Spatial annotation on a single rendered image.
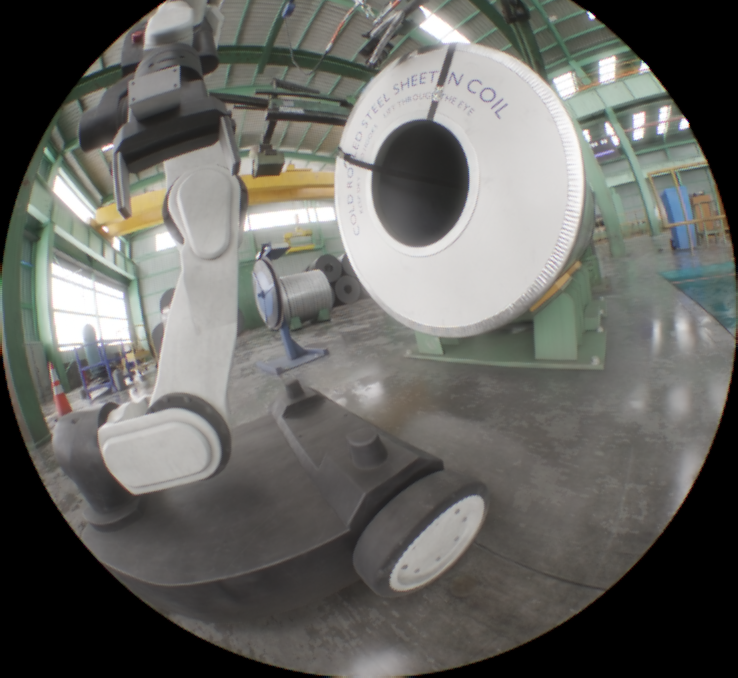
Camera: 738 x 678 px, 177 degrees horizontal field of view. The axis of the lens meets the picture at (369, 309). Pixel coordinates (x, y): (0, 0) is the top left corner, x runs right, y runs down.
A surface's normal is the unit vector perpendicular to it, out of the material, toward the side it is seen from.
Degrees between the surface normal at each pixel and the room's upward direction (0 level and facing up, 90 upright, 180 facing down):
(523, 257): 90
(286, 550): 0
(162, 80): 119
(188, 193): 90
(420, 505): 6
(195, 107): 90
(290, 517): 0
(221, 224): 90
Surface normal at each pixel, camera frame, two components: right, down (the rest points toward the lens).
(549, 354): -0.81, 0.25
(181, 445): 0.53, -0.08
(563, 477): -0.25, -0.96
